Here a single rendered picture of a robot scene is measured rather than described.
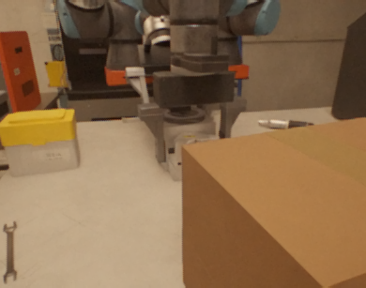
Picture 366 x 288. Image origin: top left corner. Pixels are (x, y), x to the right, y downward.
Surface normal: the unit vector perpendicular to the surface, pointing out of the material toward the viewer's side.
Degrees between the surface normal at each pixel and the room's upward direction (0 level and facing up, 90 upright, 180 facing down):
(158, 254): 0
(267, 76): 90
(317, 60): 90
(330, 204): 0
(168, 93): 90
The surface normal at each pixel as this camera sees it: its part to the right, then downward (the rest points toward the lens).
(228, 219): -0.93, 0.14
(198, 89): 0.29, 0.36
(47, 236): 0.00, -0.93
